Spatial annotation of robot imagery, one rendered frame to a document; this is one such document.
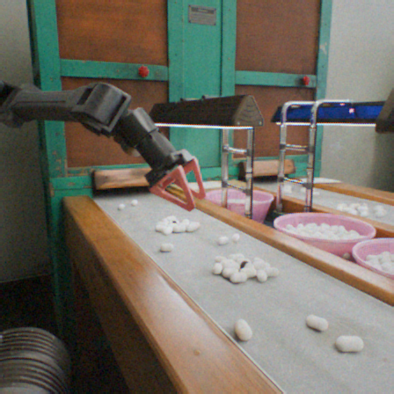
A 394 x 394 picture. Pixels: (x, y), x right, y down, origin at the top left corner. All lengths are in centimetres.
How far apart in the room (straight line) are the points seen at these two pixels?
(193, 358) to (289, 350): 15
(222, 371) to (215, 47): 144
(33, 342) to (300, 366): 34
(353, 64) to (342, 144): 68
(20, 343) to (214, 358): 24
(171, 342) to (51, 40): 120
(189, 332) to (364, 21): 340
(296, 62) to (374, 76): 190
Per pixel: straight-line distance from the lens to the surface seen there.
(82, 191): 152
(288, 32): 195
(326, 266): 83
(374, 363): 59
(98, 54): 154
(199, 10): 171
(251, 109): 84
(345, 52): 353
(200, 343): 53
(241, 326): 58
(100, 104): 68
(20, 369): 49
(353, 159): 368
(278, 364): 55
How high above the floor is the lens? 106
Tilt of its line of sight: 12 degrees down
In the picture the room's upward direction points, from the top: straight up
